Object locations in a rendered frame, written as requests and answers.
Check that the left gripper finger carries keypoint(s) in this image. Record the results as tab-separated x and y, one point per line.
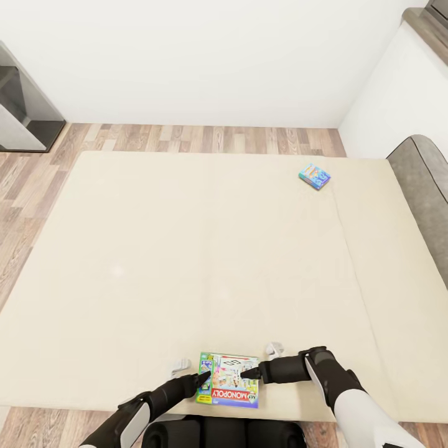
199	380

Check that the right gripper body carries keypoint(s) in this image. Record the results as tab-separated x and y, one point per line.
277	371

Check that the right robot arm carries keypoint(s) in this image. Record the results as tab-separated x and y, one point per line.
364	423

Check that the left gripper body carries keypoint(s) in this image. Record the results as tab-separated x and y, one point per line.
178	389

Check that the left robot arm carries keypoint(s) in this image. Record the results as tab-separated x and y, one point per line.
126	425

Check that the board game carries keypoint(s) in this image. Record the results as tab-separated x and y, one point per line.
225	386
315	176

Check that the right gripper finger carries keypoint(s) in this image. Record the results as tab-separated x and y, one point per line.
254	373

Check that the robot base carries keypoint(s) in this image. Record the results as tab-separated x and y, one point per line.
196	431

